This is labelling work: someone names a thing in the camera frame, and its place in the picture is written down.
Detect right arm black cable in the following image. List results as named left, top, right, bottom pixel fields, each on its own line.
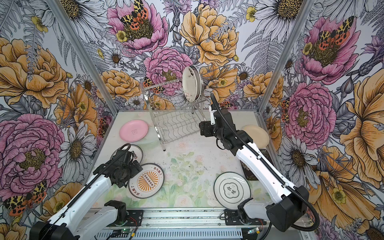
left=209, top=92, right=321, bottom=232

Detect white plate orange sunburst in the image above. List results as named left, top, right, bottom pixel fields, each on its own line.
left=128, top=164, right=165, bottom=199

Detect white plate red characters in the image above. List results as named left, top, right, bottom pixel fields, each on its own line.
left=111, top=143, right=144, bottom=164

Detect pink round plate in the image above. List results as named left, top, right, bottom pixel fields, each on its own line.
left=119, top=120, right=149, bottom=143

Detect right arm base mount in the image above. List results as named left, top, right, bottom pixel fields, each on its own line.
left=224, top=209, right=267, bottom=226

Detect chrome two-tier dish rack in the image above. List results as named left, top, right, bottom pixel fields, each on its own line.
left=141, top=73, right=207, bottom=151

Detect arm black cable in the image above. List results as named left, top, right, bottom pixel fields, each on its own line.
left=38, top=143, right=133, bottom=232
left=209, top=92, right=321, bottom=232

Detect green circuit board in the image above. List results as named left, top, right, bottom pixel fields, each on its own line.
left=114, top=229, right=133, bottom=239

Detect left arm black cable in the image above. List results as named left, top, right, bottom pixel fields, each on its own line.
left=38, top=143, right=133, bottom=232

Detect white plate green red rim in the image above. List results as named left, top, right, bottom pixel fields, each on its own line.
left=195, top=69, right=204, bottom=100

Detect dark square floral plate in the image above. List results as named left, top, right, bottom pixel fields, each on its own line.
left=240, top=149, right=275, bottom=181

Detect cream plate floral pattern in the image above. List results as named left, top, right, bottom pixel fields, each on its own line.
left=182, top=66, right=198, bottom=103

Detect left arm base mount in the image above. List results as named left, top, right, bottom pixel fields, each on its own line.
left=107, top=209, right=144, bottom=227

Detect white plate black emblem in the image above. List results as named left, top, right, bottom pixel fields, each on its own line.
left=214, top=172, right=251, bottom=211

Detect beige round plate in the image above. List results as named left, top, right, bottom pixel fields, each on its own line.
left=242, top=125, right=270, bottom=149

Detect aluminium front rail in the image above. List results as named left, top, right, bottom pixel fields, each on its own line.
left=50, top=206, right=316, bottom=240

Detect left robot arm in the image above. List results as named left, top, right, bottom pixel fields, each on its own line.
left=30, top=149, right=142, bottom=240

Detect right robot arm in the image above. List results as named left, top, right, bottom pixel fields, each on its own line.
left=199, top=106, right=316, bottom=232

